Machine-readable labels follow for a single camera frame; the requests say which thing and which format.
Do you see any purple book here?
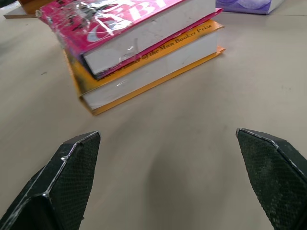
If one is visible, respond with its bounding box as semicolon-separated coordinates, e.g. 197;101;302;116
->
215;0;284;15

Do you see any orange paperback book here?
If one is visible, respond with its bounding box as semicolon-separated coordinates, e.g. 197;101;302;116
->
64;19;226;116

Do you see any pink paperback book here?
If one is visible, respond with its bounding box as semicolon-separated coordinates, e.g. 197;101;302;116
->
35;0;224;81

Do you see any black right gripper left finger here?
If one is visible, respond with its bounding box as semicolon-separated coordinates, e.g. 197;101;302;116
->
0;130;101;230

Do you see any brown wooden object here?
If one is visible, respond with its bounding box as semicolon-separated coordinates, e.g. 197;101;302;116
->
3;0;44;19

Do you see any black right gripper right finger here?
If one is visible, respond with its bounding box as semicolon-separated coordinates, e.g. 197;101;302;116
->
236;127;307;230

